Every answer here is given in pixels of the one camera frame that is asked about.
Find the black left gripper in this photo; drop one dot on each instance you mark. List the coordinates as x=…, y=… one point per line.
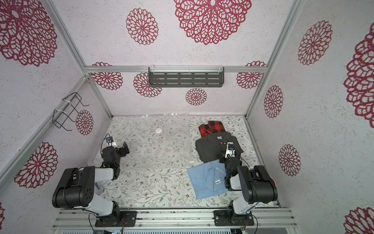
x=122, y=150

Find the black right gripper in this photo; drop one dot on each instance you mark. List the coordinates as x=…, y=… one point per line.
x=231, y=159

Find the light blue shirt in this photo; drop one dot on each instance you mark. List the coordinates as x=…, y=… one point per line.
x=208, y=179

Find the dark grey shirt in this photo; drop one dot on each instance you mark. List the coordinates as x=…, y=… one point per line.
x=210, y=146

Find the clear plastic vacuum bag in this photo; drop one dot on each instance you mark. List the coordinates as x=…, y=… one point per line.
x=155, y=142

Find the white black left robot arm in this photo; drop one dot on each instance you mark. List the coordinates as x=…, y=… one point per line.
x=77, y=188

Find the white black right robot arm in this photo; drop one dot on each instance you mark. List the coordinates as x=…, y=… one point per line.
x=256, y=186

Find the red black plaid shirt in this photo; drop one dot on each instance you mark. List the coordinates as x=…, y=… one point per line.
x=211, y=127

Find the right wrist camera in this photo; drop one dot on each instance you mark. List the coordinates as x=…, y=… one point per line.
x=230, y=151

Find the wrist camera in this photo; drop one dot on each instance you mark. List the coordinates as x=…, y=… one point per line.
x=109, y=140
x=230, y=151

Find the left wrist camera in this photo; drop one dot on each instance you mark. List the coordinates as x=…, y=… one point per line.
x=109, y=140

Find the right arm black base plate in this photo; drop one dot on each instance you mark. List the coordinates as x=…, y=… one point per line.
x=224, y=218

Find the black wire wall rack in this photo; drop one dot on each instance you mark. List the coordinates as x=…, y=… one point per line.
x=62, y=115

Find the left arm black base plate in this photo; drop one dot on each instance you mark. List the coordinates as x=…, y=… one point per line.
x=121, y=219

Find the aluminium mounting rail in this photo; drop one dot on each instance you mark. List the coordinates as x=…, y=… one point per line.
x=191, y=218

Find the dark grey wall shelf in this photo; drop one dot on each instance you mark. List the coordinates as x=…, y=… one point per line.
x=186, y=78

